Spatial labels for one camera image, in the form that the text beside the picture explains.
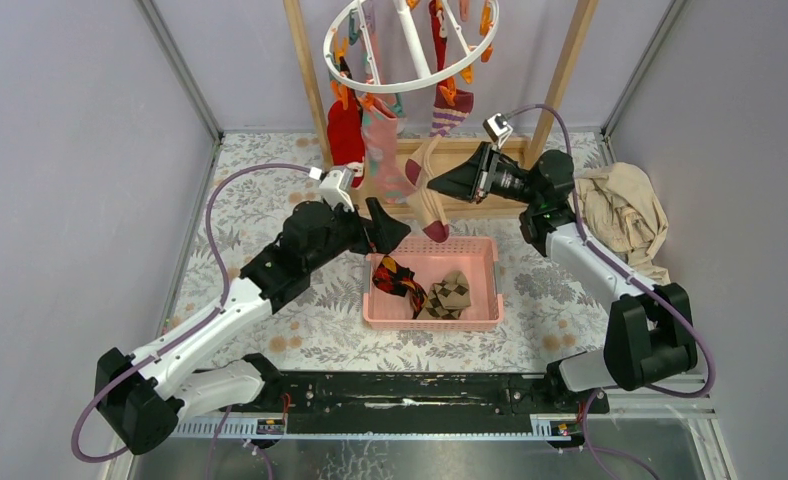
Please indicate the white round clip hanger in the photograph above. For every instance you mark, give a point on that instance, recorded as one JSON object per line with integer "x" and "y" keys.
{"x": 354, "y": 50}

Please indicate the floral table mat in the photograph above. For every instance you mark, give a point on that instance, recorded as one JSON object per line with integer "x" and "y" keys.
{"x": 548, "y": 315}

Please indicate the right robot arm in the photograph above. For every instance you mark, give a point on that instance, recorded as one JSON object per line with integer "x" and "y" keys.
{"x": 648, "y": 337}

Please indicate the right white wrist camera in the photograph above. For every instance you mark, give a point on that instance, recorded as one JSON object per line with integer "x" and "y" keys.
{"x": 498, "y": 129}

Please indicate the wooden hanger stand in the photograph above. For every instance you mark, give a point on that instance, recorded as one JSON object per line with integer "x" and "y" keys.
{"x": 449, "y": 152}

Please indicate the beige crumpled cloth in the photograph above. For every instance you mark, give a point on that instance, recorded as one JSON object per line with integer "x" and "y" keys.
{"x": 619, "y": 206}

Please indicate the beige brown argyle sock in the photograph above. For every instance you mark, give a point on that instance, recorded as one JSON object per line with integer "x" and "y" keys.
{"x": 447, "y": 299}

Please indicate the pink plastic basket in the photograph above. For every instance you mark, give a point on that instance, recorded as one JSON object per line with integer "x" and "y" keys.
{"x": 424, "y": 285}

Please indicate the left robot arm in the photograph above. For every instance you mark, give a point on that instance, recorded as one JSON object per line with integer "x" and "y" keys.
{"x": 144, "y": 395}

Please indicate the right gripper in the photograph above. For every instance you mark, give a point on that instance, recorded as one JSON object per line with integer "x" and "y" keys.
{"x": 471, "y": 181}

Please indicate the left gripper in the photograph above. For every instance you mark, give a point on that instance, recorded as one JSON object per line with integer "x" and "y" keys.
{"x": 380, "y": 235}

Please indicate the pink sock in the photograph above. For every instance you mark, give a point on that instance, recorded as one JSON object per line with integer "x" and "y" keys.
{"x": 379, "y": 129}

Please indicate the black red yellow argyle sock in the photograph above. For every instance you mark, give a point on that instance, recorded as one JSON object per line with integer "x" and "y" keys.
{"x": 398, "y": 280}

